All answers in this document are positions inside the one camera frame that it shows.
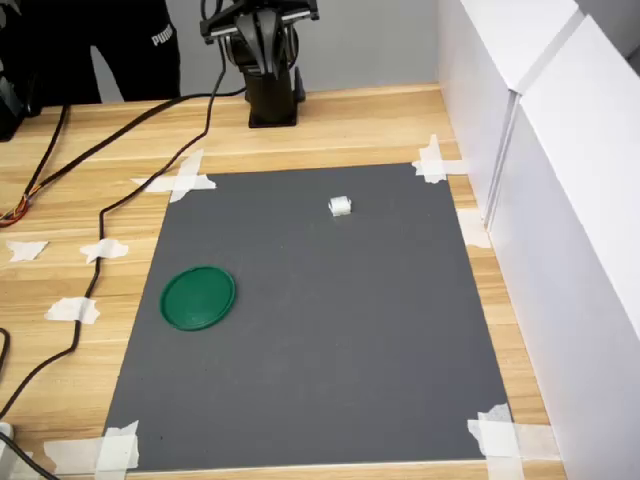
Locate round green lid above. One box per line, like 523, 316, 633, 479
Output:
159, 265, 237, 332

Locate person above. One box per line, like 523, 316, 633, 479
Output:
0, 0, 181, 106

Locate crossed white tape strips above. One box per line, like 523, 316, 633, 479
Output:
129, 147, 219, 205

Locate white tape on mat corner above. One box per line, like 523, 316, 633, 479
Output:
411, 133, 470, 184
42, 419, 141, 476
466, 402, 562, 480

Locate white partition panel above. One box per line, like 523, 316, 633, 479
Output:
487, 14, 640, 480
434, 0, 586, 226

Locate white tape on mat edge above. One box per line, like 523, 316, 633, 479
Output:
456, 208, 494, 250

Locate dark grey mat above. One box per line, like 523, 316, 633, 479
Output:
102, 162, 516, 472

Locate small loose white tape piece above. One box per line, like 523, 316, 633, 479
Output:
4, 239, 50, 264

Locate black cable with coloured wires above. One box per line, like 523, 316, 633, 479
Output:
0, 87, 249, 229

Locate thin black cable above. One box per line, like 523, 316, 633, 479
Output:
19, 102, 71, 201

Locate long black camera cable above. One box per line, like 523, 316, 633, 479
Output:
0, 42, 229, 421

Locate white tape over cable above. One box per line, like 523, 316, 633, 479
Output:
44, 296, 101, 325
79, 238, 130, 265

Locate short black cable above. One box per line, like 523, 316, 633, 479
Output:
0, 432, 59, 480

